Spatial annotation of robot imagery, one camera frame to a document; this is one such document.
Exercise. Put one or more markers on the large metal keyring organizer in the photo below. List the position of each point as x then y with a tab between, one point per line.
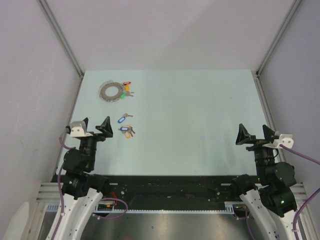
111	91

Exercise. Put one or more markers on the green tag key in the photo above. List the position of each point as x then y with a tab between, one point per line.
126	94

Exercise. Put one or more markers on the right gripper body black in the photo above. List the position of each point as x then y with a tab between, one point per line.
259	148

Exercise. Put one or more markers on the aluminium frame post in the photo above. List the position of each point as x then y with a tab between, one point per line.
49	15
279	35

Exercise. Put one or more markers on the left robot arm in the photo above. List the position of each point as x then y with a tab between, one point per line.
79	189

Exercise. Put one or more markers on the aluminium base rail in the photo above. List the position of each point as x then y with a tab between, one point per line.
299	192
48	192

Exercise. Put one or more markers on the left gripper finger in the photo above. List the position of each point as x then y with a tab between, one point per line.
105	128
82	126

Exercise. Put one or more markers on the blue tag key upper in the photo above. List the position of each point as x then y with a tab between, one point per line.
123	118

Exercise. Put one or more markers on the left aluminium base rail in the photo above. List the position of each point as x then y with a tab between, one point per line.
48	192

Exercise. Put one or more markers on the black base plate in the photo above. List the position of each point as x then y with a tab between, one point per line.
140	192

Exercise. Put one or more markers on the yellow tag key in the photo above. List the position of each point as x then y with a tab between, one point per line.
127	135
127	88

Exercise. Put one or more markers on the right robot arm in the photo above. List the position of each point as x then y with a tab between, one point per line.
273	205

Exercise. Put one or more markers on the white slotted cable duct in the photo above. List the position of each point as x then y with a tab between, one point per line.
228	209

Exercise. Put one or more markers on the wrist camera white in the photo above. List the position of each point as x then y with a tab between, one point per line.
280	140
72	131

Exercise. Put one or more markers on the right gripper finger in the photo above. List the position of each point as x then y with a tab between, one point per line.
243	136
269	134

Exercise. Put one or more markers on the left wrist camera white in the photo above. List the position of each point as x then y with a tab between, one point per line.
72	131

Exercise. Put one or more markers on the right aluminium frame post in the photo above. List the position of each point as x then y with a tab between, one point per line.
279	35

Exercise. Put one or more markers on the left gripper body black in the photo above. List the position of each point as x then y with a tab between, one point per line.
91	141

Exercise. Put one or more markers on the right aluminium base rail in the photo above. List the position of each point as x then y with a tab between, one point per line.
299	192

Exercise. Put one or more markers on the left aluminium frame post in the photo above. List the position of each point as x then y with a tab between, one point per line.
49	15

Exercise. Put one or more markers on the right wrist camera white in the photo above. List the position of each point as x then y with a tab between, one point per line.
280	140

